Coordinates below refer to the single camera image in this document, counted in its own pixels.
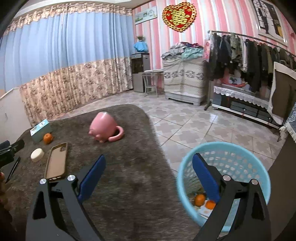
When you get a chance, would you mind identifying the white paper envelope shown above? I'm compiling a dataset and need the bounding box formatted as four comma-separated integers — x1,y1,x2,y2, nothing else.
198,204,213,219

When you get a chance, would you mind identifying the orange tangerine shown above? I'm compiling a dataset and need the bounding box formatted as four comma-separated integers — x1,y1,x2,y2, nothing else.
43,133,53,145
194,194,206,207

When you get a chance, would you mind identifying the black notebook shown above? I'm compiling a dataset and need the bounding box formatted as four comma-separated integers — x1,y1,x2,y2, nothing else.
1,156,21,183

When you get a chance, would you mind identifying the white cabinet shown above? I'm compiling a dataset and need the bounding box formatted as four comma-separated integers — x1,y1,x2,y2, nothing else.
0,87,31,143

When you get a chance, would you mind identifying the light blue cardboard box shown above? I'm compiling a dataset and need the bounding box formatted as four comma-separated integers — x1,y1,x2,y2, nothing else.
30,119,52,143

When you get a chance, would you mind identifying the tan phone case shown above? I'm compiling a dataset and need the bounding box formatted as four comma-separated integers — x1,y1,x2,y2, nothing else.
44,143,68,180

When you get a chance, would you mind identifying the light blue laundry basket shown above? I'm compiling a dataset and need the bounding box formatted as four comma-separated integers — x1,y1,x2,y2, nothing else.
177,142,271,226

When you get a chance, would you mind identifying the brown shaggy rug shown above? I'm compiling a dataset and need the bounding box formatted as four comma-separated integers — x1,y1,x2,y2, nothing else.
4,104,200,241

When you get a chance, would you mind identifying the pink pig mug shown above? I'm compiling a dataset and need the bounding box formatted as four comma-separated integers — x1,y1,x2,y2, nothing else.
88,111,124,143

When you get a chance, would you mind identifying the low lace covered bench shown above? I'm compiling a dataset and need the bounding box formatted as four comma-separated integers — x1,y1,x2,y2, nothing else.
212,84,280,129

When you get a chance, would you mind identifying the blue floral fringed cloth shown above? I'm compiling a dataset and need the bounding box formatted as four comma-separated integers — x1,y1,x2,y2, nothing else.
280,105,296,143

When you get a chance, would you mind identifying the blue floral curtain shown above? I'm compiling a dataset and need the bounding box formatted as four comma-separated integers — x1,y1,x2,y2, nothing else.
1,3,134,125

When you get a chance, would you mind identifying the patterned cloth covered cabinet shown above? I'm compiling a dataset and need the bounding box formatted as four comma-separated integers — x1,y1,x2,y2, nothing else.
163,56,207,106

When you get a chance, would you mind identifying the small metal stool table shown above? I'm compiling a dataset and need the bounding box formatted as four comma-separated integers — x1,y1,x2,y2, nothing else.
142,69,164,97

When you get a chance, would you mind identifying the brown wooden board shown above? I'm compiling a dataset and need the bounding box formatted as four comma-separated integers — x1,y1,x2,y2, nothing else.
267,62,295,125

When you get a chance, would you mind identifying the grey water dispenser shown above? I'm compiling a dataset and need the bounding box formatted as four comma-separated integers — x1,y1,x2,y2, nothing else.
131,53,151,93

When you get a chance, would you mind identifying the clothes rack with garments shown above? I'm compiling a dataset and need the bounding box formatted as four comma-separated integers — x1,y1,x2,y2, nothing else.
202,29,296,93

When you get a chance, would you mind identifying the blue covered plant pot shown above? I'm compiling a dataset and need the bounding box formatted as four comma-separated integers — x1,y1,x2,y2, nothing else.
133,36,149,53

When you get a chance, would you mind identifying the pile of folded clothes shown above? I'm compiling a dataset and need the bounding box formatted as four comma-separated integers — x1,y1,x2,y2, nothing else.
161,42,204,60

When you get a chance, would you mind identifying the framed wedding photo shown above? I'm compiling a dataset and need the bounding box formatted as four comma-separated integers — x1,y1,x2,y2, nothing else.
251,0,287,46

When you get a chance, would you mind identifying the red gold heart decoration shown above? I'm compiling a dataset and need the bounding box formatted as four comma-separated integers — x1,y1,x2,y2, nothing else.
162,2,197,33

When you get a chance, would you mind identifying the landscape wall picture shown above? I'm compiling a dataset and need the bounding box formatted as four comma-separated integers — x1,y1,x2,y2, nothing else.
134,6,158,25

